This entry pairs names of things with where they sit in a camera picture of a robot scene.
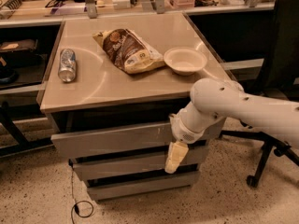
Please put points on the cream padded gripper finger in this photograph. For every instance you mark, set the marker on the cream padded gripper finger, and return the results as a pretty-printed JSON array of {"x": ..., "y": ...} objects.
[{"x": 176, "y": 154}]

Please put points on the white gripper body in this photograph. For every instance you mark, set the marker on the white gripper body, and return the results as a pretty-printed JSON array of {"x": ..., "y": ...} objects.
[{"x": 184, "y": 132}]

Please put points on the grey top drawer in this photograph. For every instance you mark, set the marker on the grey top drawer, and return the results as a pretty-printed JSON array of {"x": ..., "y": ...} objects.
[{"x": 113, "y": 140}]

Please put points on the grey drawer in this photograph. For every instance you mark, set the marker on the grey drawer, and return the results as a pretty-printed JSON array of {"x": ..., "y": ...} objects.
[
  {"x": 113, "y": 140},
  {"x": 121, "y": 166},
  {"x": 143, "y": 186}
]

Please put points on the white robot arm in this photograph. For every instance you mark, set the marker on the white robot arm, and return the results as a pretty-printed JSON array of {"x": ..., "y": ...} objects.
[{"x": 212, "y": 100}]

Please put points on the grey middle drawer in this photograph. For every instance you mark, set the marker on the grey middle drawer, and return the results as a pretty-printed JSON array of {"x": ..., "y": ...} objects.
[{"x": 121, "y": 166}]

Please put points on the grey drawer cabinet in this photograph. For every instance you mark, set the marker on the grey drawer cabinet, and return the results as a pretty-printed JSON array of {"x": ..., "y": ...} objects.
[{"x": 103, "y": 96}]

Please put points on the grey bottom drawer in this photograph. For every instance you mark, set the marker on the grey bottom drawer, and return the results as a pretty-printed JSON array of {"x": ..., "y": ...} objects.
[{"x": 143, "y": 186}]

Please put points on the white paper bowl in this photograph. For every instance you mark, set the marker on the white paper bowl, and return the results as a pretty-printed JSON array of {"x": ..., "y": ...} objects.
[{"x": 185, "y": 61}]

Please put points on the brown chip bag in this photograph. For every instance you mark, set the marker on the brown chip bag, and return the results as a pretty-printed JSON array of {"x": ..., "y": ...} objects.
[{"x": 128, "y": 51}]

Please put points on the black office chair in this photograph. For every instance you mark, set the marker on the black office chair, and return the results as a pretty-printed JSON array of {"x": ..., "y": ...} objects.
[{"x": 279, "y": 71}]

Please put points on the silver soda can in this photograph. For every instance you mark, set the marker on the silver soda can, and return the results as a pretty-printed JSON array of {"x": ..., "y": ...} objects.
[{"x": 67, "y": 65}]

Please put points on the black desk frame leg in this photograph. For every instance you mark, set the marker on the black desk frame leg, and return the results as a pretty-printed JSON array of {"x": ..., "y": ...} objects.
[{"x": 23, "y": 144}]

